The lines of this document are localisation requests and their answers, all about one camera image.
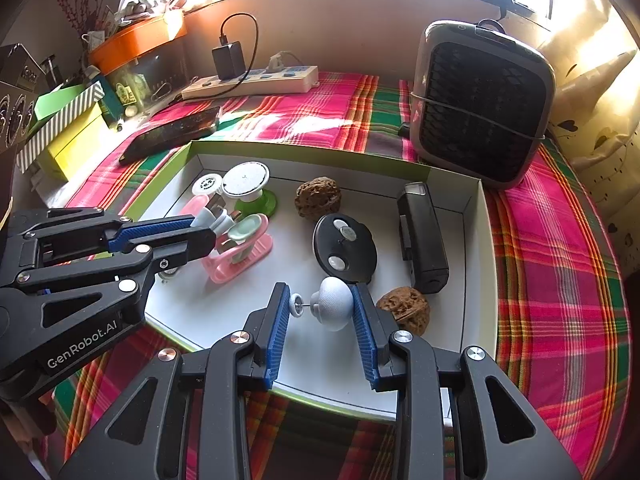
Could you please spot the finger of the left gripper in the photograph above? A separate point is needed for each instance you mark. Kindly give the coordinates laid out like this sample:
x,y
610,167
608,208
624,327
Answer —
x,y
172,249
123,231

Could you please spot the striped box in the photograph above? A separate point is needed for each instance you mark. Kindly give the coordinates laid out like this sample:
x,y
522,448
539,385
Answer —
x,y
57,123

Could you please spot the white knob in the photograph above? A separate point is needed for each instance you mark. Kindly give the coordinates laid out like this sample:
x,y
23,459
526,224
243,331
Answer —
x,y
331,305

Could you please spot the orange tray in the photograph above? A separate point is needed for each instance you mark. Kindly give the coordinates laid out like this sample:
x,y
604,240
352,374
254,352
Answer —
x,y
136,40

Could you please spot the brown walnut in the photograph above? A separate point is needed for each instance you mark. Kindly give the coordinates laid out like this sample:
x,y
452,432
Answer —
x,y
317,197
409,308

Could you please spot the grey portable fan heater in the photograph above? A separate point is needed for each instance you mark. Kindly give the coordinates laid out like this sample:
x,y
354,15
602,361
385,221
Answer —
x,y
480,101

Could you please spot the yellow box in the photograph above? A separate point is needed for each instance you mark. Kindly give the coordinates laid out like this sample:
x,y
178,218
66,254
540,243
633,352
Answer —
x,y
71,148

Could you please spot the green white cardboard tray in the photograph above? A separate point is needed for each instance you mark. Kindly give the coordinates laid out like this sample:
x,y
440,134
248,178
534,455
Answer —
x,y
195,312

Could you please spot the cream heart curtain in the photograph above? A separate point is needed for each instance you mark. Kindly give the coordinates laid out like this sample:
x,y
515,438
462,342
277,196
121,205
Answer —
x,y
595,117

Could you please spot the black smartphone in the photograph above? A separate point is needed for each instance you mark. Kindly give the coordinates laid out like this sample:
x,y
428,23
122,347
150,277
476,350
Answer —
x,y
171,135

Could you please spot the black charger with cable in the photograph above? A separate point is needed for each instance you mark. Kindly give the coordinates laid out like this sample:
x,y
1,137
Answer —
x,y
229,58

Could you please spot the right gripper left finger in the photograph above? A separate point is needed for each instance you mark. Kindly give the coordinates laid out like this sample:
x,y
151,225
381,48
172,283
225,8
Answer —
x,y
145,432

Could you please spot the pink plastic clip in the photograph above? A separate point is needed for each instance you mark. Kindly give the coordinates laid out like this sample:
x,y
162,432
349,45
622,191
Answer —
x,y
200,202

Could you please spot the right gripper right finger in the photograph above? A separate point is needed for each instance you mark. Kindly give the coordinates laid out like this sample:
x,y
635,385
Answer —
x,y
497,432

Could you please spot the black rectangular device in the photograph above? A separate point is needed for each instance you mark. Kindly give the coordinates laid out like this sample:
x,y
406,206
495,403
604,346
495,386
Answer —
x,y
421,241

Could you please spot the white power strip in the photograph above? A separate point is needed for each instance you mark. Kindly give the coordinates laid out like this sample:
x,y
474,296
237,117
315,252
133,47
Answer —
x,y
289,80

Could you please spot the white green spool holder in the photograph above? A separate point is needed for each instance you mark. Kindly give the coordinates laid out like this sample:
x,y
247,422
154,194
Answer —
x,y
245,183

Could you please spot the green box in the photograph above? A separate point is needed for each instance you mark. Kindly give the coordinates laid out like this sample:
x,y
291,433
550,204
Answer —
x,y
53,102

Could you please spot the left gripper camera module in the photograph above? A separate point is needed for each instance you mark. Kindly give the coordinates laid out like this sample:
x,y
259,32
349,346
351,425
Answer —
x,y
22,83

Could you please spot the white round bottle cap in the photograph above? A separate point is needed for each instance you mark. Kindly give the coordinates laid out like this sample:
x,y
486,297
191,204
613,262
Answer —
x,y
207,185

